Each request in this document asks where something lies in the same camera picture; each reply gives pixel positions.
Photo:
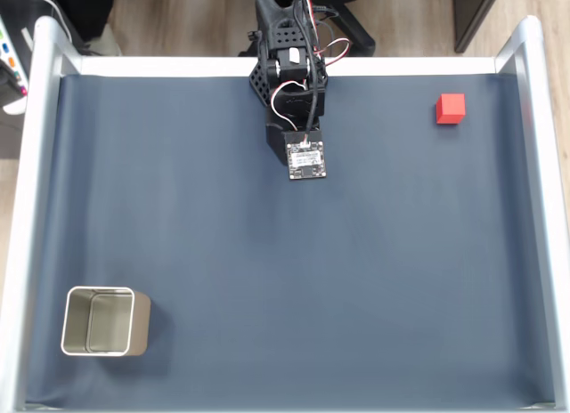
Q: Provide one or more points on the red cube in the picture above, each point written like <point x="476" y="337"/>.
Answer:
<point x="450" y="108"/>

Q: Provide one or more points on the square metal tin container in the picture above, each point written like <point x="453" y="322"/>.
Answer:
<point x="107" y="324"/>

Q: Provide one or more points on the black office chair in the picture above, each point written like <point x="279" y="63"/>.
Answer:
<point x="352" y="26"/>

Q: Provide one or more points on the dark blue mat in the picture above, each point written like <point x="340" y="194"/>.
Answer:
<point x="267" y="275"/>

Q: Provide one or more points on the dark wooden cabinet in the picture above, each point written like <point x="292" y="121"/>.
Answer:
<point x="476" y="12"/>

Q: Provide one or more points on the white device coloured buttons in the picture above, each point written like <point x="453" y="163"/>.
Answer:
<point x="11" y="66"/>

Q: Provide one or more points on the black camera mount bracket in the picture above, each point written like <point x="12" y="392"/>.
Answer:
<point x="276" y="141"/>

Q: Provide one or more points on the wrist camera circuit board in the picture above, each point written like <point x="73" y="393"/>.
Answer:
<point x="307" y="160"/>

